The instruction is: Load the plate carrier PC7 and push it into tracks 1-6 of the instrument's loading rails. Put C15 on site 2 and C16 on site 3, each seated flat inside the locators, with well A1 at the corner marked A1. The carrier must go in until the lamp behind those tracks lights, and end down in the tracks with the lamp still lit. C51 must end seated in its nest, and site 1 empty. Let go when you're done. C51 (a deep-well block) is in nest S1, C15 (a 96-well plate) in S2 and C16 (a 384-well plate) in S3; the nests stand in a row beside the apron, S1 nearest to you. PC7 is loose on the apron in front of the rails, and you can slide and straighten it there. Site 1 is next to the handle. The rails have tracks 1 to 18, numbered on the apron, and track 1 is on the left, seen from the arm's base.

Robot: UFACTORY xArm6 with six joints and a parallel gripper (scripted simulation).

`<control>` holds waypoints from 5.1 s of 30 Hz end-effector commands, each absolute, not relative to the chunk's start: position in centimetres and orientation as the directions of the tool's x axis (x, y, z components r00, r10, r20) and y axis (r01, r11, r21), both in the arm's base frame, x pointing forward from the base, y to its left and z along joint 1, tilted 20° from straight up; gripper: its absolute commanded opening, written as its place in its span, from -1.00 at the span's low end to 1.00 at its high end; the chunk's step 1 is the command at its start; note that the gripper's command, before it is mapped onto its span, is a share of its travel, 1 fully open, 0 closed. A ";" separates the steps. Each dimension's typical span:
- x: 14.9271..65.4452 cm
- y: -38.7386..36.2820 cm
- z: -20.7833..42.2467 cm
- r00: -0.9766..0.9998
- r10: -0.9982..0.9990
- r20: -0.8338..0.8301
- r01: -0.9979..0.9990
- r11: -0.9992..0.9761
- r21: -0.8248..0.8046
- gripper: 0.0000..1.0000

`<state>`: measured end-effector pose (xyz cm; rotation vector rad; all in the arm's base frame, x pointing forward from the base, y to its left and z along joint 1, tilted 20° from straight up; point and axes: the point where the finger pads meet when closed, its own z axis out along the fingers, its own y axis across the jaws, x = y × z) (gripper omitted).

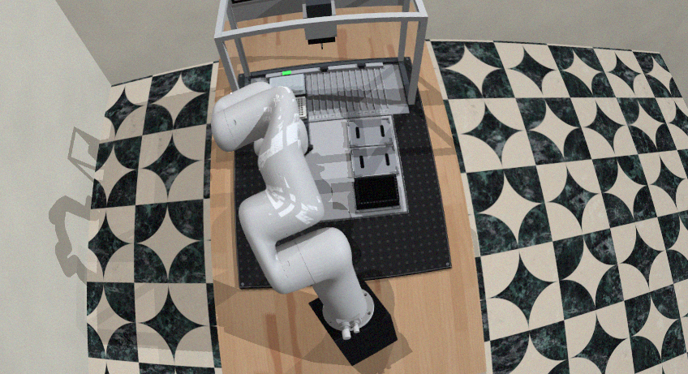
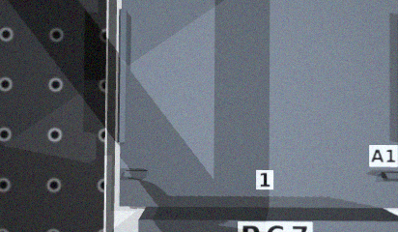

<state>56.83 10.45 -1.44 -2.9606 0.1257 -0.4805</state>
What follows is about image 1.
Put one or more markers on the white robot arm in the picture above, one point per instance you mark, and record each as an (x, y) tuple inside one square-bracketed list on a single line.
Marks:
[(291, 203)]

